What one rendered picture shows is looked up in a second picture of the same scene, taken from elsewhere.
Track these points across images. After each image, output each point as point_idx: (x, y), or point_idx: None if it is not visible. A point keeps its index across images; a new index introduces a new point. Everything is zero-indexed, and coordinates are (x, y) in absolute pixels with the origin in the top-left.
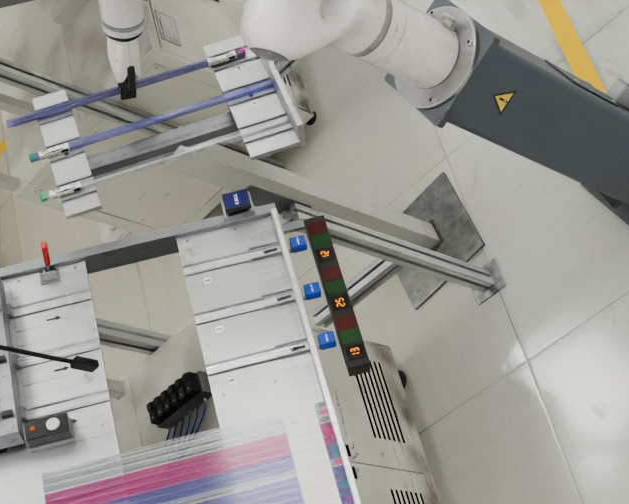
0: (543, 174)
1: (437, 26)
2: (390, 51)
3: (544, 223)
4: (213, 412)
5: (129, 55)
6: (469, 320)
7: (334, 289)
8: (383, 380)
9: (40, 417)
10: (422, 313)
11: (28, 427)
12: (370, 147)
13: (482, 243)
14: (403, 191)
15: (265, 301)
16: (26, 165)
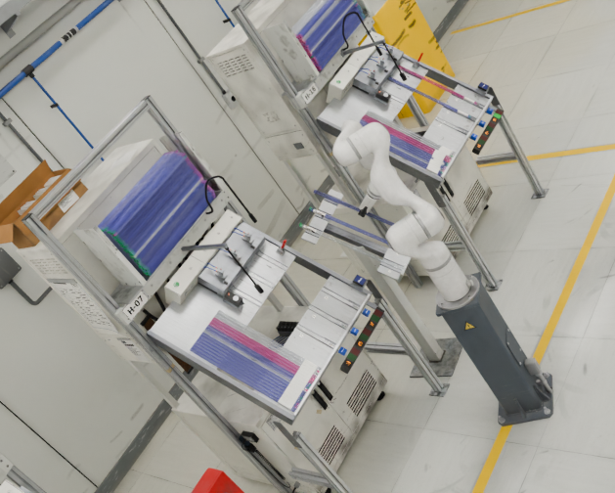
0: None
1: (462, 282)
2: (436, 277)
3: (476, 387)
4: None
5: (369, 202)
6: (420, 397)
7: (362, 337)
8: (372, 389)
9: (235, 292)
10: (410, 380)
11: (228, 292)
12: None
13: (451, 375)
14: (447, 332)
15: (336, 321)
16: None
